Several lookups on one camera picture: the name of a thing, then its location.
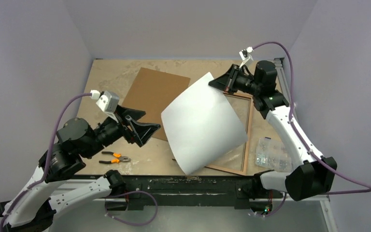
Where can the aluminium side rail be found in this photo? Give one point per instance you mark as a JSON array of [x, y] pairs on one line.
[[323, 202]]

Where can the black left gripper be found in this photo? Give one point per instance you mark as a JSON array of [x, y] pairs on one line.
[[141, 132]]

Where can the clear plastic parts box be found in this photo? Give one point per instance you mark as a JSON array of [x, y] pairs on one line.
[[272, 154]]

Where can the brown backing board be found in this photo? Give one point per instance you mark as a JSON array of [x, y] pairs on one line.
[[152, 91]]

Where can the orange handled pliers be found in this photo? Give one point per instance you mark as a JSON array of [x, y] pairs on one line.
[[117, 158]]

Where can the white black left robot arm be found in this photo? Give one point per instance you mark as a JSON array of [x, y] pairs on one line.
[[36, 207]]

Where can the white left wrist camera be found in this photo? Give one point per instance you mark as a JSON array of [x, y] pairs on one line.
[[106, 101]]

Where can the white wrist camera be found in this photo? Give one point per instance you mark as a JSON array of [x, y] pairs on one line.
[[246, 57], [106, 101]]

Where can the blue wooden picture frame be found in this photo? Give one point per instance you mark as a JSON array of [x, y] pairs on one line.
[[242, 105]]

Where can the colourful printed photo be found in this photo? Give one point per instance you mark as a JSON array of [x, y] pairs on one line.
[[201, 126]]

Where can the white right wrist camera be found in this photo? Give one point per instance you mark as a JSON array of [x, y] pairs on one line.
[[246, 57]]

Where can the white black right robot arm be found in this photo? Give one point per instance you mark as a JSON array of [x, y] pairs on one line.
[[312, 174]]

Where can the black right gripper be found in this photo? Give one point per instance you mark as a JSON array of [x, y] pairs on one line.
[[232, 79]]

